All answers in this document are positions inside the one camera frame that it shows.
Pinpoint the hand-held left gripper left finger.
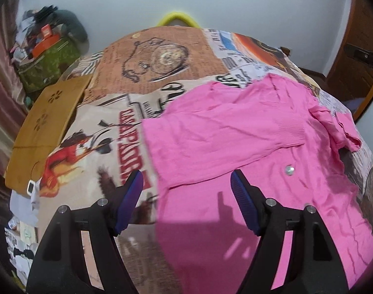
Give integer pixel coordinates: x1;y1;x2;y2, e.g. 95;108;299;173
25;170;143;294

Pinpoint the brownish pink curtain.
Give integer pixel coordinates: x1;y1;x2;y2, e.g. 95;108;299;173
0;0;31;204

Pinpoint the wooden door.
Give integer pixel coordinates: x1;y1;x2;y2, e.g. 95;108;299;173
326;0;373;120

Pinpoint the pile of assorted clutter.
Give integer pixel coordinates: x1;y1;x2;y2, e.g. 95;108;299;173
10;5;67;65

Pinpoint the green bag with clutter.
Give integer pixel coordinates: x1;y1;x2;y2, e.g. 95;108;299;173
16;35;83;94

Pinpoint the pile of white papers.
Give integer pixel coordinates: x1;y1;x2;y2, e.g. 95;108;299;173
4;190;42;282

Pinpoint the orange box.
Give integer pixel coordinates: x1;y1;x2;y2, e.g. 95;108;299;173
31;32;64;59

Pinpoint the pink knit sweater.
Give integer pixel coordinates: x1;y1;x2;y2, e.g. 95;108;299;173
141;73;373;294

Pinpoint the purple cloth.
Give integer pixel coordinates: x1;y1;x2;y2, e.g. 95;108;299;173
341;98;368;114

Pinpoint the printed blanket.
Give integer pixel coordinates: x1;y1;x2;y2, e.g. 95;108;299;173
10;26;373;294

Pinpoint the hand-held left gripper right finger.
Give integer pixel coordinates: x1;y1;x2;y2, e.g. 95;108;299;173
230;169;350;294

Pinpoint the dark grey bag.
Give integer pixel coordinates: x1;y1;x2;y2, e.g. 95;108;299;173
53;9;89;46

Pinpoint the yellow curved cushion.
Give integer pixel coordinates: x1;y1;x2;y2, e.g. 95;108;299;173
157;12;201;29

